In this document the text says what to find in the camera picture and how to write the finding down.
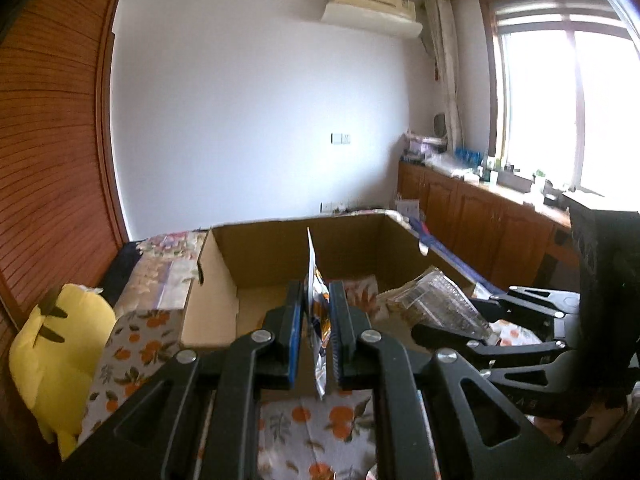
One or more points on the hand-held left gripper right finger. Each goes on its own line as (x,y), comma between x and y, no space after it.
(337,320)

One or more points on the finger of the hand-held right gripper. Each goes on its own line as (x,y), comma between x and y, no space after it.
(540,305)
(500,342)

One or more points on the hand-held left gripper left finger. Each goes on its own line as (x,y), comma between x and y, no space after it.
(296,310)

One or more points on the white blue yellow snack packet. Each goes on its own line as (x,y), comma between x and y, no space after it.
(317,305)

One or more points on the brown cardboard box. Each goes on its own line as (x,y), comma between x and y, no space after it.
(260,255)

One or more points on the clear brown snack packet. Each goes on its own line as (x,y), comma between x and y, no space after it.
(440,305)

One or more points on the black desk device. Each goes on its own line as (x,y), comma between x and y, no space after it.
(570,199)

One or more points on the wooden sideboard cabinet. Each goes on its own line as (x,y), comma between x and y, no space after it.
(475,230)

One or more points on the orange fruit print bed sheet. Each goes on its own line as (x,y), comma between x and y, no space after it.
(310,427)

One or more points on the clear bottle with green cap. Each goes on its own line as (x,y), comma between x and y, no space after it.
(538,184)

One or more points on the white paper bag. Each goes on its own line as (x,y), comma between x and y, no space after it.
(409,210)

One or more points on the floral blanket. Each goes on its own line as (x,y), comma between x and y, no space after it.
(160,270)

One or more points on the row of blue bottles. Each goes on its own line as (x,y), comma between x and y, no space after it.
(469,156)

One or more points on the stack of small boxes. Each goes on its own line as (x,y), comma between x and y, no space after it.
(424,149)

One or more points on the wooden framed window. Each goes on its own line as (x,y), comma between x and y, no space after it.
(560,95)

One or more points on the round grey mirror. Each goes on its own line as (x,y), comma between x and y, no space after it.
(440,124)

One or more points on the yellow plush toy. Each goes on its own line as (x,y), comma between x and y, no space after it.
(60,355)

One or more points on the pale curtain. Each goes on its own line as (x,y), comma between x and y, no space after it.
(447,70)

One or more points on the wooden wardrobe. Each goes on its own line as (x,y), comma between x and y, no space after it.
(50,135)

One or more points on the white wall outlet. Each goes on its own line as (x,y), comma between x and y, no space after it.
(333,207)

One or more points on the white wall switch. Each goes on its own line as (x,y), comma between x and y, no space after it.
(341,137)

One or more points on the wall air conditioner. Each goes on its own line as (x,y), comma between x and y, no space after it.
(372,10)

